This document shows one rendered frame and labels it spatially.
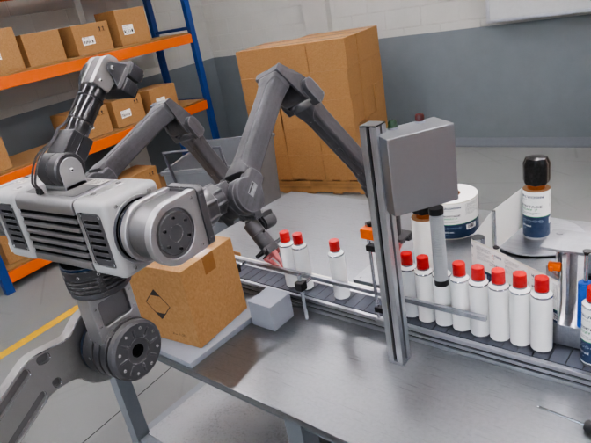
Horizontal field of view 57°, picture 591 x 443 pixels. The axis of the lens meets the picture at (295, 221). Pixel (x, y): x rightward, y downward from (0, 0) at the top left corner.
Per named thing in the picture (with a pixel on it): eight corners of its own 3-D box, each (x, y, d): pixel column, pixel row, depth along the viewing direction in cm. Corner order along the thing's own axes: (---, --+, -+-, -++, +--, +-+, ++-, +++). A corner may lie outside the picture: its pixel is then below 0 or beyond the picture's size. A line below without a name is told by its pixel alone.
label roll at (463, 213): (491, 228, 204) (489, 192, 198) (445, 244, 198) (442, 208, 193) (457, 213, 222) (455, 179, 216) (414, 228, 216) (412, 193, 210)
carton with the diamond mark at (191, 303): (247, 308, 187) (230, 236, 177) (201, 348, 169) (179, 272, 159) (184, 294, 204) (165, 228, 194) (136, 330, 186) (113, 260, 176)
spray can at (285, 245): (304, 282, 191) (294, 228, 183) (295, 289, 187) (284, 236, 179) (293, 279, 194) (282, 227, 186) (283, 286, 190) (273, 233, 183)
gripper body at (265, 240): (285, 239, 193) (272, 223, 194) (266, 252, 186) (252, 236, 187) (276, 248, 198) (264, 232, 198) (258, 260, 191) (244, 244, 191)
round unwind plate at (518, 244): (596, 225, 193) (596, 221, 192) (572, 265, 172) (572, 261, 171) (507, 214, 212) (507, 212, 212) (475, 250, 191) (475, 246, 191)
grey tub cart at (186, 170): (225, 225, 493) (200, 121, 456) (291, 221, 474) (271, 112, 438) (183, 274, 415) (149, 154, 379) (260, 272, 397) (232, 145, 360)
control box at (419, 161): (459, 199, 132) (455, 122, 124) (395, 217, 128) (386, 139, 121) (438, 188, 141) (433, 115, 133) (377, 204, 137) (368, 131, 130)
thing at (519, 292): (534, 338, 142) (534, 270, 135) (527, 350, 139) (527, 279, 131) (514, 334, 146) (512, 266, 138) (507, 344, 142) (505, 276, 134)
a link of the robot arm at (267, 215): (234, 206, 192) (251, 204, 187) (253, 196, 201) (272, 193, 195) (244, 238, 195) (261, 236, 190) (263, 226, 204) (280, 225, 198)
